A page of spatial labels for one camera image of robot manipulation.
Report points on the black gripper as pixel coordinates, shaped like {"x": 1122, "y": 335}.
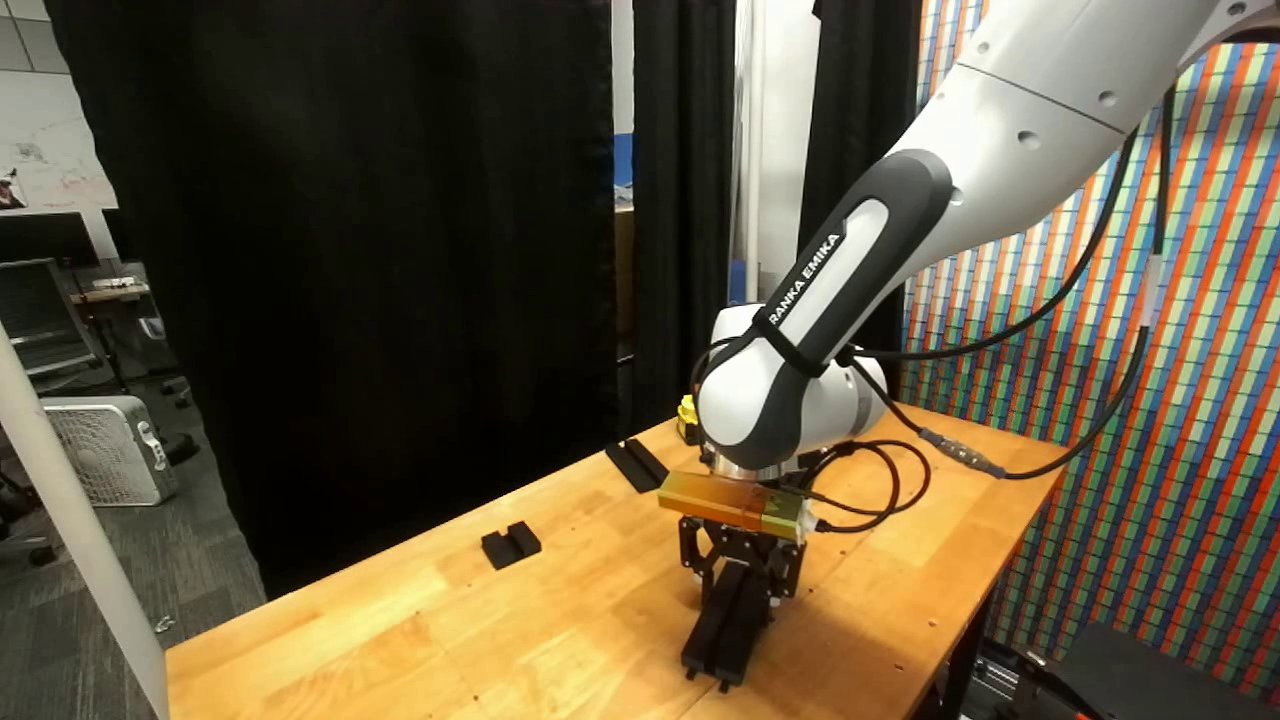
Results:
{"x": 747, "y": 541}

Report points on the long black track piece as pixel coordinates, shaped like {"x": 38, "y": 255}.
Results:
{"x": 725, "y": 633}

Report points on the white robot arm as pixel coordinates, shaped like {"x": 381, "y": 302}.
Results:
{"x": 1043, "y": 104}

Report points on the medium black track piece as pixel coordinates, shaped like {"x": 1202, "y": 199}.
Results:
{"x": 642, "y": 464}

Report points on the small black track piece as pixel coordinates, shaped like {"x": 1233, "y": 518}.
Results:
{"x": 508, "y": 547}

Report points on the black box white label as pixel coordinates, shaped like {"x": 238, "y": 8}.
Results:
{"x": 1005, "y": 695}

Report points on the black curtain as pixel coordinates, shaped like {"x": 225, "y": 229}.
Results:
{"x": 854, "y": 64}
{"x": 683, "y": 202}
{"x": 335, "y": 265}

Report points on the black equipment case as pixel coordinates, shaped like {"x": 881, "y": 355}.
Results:
{"x": 1160, "y": 681}

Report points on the white computer case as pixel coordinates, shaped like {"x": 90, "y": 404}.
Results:
{"x": 123, "y": 452}

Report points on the dark desk device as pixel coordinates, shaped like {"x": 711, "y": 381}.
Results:
{"x": 114, "y": 281}

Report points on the colourful checkered wall panel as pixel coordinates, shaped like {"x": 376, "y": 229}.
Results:
{"x": 1202, "y": 533}

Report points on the white frame pole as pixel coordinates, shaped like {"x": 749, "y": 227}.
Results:
{"x": 80, "y": 533}

